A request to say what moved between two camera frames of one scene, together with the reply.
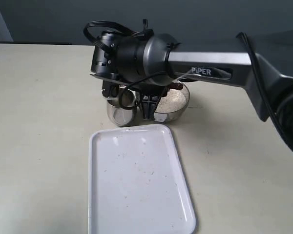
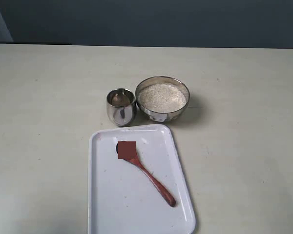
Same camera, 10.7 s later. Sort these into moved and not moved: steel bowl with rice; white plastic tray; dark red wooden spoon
Moved: dark red wooden spoon
Not moved: steel bowl with rice; white plastic tray
